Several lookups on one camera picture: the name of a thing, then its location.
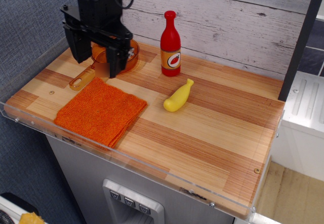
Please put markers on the silver toy fridge cabinet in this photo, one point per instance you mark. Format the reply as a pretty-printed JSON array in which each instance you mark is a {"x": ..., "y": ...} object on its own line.
[{"x": 85, "y": 171}]

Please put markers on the white toy sink counter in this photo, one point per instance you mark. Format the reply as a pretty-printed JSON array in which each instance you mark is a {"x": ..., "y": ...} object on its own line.
[{"x": 298, "y": 144}]

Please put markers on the yellow object at corner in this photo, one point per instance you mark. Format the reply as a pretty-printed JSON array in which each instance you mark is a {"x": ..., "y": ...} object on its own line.
[{"x": 31, "y": 218}]

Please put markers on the clear acrylic table guard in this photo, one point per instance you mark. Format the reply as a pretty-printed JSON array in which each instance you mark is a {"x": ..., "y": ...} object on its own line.
[{"x": 216, "y": 145}]

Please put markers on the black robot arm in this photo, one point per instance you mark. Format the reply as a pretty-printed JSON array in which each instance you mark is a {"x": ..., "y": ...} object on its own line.
[{"x": 98, "y": 21}]

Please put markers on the amber plastic measuring cup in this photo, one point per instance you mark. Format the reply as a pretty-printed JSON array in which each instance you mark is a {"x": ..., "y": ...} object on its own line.
[{"x": 99, "y": 56}]

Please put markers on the red hot sauce bottle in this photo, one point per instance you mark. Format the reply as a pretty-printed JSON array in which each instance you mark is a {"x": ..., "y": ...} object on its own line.
[{"x": 170, "y": 47}]

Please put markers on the dark right vertical post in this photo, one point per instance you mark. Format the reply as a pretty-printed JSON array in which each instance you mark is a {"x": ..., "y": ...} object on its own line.
[{"x": 305, "y": 32}]

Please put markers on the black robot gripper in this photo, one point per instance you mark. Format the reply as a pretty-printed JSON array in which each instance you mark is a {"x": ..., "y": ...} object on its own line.
[{"x": 98, "y": 21}]

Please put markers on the yellow toy banana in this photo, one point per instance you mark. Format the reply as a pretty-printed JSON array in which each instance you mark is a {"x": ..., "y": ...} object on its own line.
[{"x": 179, "y": 97}]

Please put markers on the orange knitted cloth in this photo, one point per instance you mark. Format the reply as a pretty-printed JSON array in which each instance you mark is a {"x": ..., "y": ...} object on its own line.
[{"x": 100, "y": 112}]

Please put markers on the silver water dispenser panel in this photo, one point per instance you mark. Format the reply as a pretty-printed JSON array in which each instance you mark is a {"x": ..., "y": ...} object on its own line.
[{"x": 128, "y": 206}]

